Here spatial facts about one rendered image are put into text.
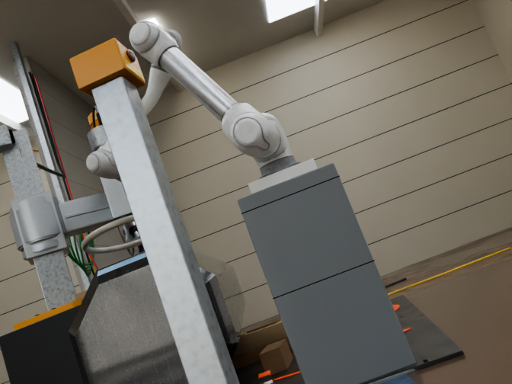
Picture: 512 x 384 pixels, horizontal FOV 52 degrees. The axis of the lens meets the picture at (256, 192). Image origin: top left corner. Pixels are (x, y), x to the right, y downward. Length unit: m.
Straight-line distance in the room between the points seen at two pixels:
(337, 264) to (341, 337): 0.26
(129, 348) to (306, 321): 1.00
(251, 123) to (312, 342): 0.83
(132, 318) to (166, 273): 1.51
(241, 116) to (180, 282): 0.98
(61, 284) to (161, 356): 1.28
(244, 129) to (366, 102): 6.52
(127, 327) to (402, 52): 6.97
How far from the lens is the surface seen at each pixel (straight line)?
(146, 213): 1.14
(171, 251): 1.12
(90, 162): 2.26
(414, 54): 8.77
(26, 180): 3.85
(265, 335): 3.52
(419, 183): 8.20
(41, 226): 3.67
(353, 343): 1.99
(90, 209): 3.79
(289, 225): 1.97
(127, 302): 2.63
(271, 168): 2.14
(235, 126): 1.94
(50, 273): 3.69
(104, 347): 2.70
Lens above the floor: 0.45
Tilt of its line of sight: 10 degrees up
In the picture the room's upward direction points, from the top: 21 degrees counter-clockwise
